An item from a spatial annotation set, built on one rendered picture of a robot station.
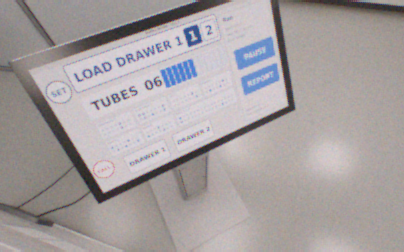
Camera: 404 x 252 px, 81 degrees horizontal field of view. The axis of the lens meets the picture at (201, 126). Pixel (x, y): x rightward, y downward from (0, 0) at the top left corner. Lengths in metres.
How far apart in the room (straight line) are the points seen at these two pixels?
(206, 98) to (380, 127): 1.70
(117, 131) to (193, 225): 1.04
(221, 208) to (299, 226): 0.46
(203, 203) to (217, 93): 1.02
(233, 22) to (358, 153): 1.51
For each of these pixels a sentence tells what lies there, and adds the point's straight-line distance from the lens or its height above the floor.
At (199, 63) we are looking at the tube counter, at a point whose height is 1.11.
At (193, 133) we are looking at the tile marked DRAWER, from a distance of 0.53.
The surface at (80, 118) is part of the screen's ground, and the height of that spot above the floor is 1.10.
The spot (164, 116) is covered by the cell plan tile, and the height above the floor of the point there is 1.06.
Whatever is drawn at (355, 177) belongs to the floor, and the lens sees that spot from 1.81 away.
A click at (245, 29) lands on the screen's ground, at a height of 1.14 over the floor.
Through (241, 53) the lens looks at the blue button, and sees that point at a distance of 0.54.
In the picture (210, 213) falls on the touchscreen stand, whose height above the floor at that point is 0.04.
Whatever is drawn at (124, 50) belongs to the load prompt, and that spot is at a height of 1.17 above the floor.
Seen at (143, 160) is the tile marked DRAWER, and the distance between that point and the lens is 0.53.
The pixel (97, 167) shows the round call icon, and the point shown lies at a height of 1.02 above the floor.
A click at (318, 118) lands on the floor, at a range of 1.90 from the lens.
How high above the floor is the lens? 1.48
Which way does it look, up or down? 61 degrees down
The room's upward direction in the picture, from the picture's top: 1 degrees counter-clockwise
